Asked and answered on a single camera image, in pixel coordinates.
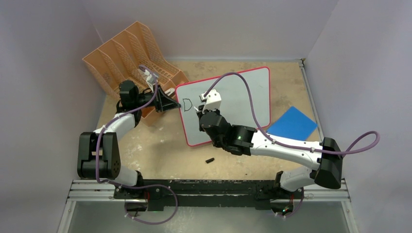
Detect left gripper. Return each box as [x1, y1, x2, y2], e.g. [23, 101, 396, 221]
[134, 85, 180, 113]

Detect pink-framed whiteboard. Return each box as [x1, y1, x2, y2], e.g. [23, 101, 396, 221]
[176, 67, 271, 147]

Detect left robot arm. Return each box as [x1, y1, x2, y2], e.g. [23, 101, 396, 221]
[77, 80, 181, 199]

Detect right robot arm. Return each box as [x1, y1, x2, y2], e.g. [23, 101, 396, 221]
[196, 110, 343, 198]

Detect white stapler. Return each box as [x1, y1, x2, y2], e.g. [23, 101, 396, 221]
[165, 88, 175, 96]

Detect peach plastic file organizer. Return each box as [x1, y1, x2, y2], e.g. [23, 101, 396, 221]
[82, 21, 190, 127]

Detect blue notebook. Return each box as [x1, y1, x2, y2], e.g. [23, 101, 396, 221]
[266, 106, 317, 141]

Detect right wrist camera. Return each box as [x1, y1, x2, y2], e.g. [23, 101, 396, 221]
[199, 89, 222, 113]

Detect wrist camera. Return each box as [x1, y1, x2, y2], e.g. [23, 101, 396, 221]
[199, 89, 222, 113]
[144, 70, 159, 94]

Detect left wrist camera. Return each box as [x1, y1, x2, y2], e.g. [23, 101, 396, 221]
[144, 70, 159, 94]

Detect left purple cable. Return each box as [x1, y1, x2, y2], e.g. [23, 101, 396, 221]
[95, 65, 179, 226]

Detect purple cable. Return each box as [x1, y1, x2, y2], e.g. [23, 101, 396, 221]
[95, 65, 179, 226]
[204, 72, 381, 219]

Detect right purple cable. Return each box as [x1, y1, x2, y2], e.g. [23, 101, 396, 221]
[204, 72, 381, 219]

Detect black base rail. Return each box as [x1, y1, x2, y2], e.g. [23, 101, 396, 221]
[114, 179, 303, 211]

